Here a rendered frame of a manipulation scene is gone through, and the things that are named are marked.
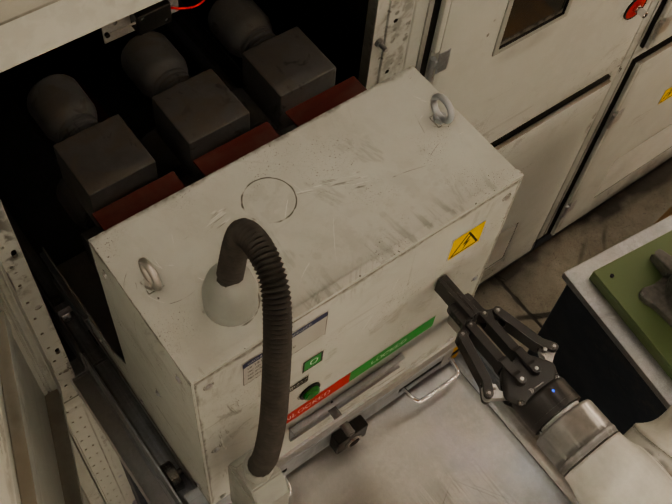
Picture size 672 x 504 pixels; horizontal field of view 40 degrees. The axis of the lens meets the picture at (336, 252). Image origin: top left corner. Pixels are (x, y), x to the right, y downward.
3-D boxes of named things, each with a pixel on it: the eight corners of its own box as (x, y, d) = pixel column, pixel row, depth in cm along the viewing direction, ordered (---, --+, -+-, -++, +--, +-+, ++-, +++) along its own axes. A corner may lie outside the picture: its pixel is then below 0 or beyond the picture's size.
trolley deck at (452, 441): (601, 503, 157) (613, 493, 152) (304, 749, 135) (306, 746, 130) (360, 224, 183) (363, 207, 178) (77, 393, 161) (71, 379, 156)
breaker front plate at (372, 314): (457, 346, 157) (526, 184, 117) (217, 513, 140) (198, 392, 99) (453, 340, 158) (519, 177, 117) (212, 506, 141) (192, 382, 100)
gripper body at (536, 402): (527, 446, 119) (480, 391, 123) (574, 410, 122) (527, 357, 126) (543, 426, 113) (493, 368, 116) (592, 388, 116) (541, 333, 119)
